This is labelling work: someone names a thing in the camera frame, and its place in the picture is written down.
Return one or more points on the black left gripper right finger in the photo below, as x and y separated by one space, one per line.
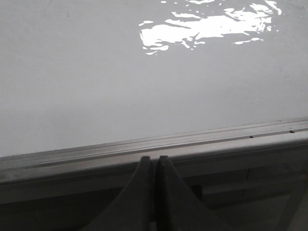
176 207

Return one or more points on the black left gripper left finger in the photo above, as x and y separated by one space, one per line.
131 210

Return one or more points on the white whiteboard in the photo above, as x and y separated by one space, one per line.
83 72

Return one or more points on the aluminium whiteboard tray rail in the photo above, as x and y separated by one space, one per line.
90 168

